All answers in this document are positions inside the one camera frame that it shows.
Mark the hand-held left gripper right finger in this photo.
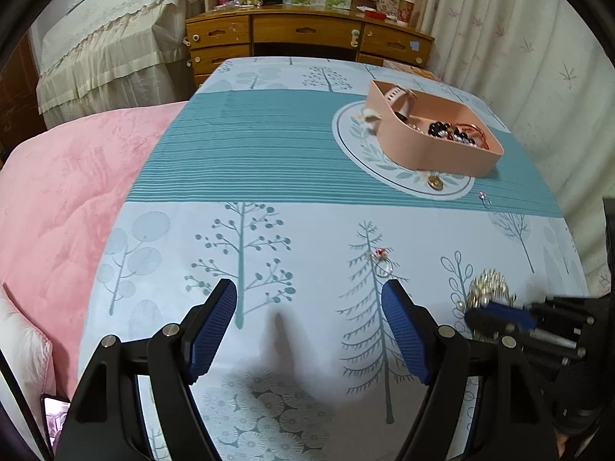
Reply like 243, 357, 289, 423
381, 279, 560, 461

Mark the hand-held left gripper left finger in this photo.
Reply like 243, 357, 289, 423
57, 279, 238, 461

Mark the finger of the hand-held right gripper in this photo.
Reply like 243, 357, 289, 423
465, 298, 597, 333

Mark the gold leaf hair comb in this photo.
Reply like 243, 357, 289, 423
454, 269, 517, 310

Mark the pink storage box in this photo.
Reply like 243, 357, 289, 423
367, 79, 504, 177

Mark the black bead bracelet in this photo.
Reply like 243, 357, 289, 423
427, 121, 481, 148

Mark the white watch band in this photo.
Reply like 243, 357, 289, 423
362, 84, 419, 126

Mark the tree-print bedsheet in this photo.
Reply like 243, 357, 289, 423
79, 56, 593, 461

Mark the smartphone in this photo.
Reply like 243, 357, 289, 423
40, 394, 73, 460

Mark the white pillow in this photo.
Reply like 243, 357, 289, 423
0, 283, 55, 415

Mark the pink blanket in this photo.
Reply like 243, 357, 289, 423
0, 101, 189, 395

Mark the orange printed flat box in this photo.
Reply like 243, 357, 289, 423
383, 60, 440, 80

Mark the cream floral curtain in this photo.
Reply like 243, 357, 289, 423
417, 0, 615, 295

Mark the brown wooden door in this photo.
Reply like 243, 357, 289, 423
0, 33, 49, 154

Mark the wooden desk with drawers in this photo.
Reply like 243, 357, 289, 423
185, 2, 435, 90

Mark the lace-covered piano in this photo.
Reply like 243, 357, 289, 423
36, 0, 208, 130

